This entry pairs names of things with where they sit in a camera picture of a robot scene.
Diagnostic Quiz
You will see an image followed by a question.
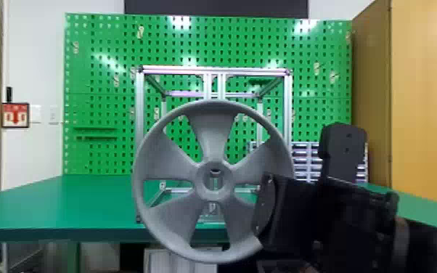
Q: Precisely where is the grey wheel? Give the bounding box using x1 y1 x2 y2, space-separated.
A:
131 99 296 265

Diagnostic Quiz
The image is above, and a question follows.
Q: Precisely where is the wooden cupboard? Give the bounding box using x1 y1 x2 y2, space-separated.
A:
351 0 437 209

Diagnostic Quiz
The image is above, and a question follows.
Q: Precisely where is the white drawer cabinet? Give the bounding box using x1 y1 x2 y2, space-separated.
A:
248 141 369 184

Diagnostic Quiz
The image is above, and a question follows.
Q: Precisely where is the silver frame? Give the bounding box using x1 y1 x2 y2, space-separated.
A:
134 65 294 224

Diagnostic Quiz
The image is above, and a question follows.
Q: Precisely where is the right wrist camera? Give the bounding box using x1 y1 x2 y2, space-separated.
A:
317 122 368 184

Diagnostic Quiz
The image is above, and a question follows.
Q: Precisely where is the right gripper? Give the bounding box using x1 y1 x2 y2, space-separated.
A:
250 172 400 273

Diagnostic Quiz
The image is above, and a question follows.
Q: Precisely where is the red wall sign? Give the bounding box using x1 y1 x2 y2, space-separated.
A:
1 102 30 129

